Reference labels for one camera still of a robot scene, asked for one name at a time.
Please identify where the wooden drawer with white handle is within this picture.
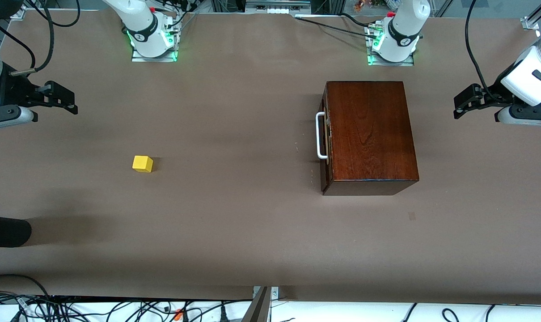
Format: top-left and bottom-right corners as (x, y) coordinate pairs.
(316, 86), (333, 192)

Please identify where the small aluminium bracket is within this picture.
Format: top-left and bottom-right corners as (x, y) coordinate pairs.
(253, 286), (279, 300)

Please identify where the grey metal strut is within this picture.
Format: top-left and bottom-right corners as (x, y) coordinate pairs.
(242, 286), (272, 322)

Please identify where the aluminium arm base plate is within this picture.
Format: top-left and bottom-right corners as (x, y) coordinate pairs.
(366, 25), (415, 67)
(131, 18), (179, 63)

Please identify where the yellow wooden block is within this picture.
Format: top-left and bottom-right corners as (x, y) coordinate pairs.
(132, 155), (154, 174)

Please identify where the black ribbed cylinder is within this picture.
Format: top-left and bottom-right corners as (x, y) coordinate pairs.
(0, 215), (32, 248)

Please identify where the dark wooden drawer box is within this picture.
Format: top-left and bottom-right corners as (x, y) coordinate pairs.
(321, 81), (420, 196)

